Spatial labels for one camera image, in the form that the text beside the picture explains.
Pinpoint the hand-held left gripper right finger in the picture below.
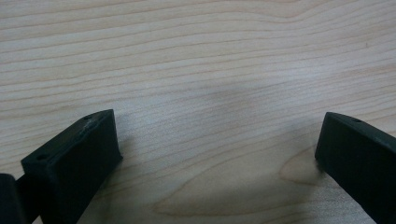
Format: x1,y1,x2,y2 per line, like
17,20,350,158
315,111,396,224

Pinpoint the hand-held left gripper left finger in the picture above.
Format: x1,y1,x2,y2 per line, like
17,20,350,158
16,109,123,224

